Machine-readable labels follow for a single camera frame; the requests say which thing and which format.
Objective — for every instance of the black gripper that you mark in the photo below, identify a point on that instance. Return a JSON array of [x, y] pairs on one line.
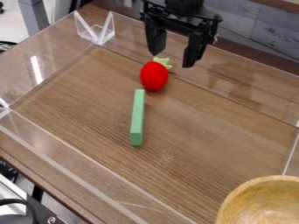
[[186, 17]]

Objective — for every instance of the red toy strawberry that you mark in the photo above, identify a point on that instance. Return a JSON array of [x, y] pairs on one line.
[[154, 73]]

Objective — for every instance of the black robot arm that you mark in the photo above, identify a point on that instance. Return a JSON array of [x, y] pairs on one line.
[[185, 17]]

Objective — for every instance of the green rectangular block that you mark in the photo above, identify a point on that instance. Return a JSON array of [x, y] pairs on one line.
[[138, 118]]

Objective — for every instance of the wooden bowl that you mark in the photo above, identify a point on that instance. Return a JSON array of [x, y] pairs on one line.
[[265, 200]]

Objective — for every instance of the clear acrylic enclosure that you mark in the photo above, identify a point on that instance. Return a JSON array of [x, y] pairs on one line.
[[220, 127]]

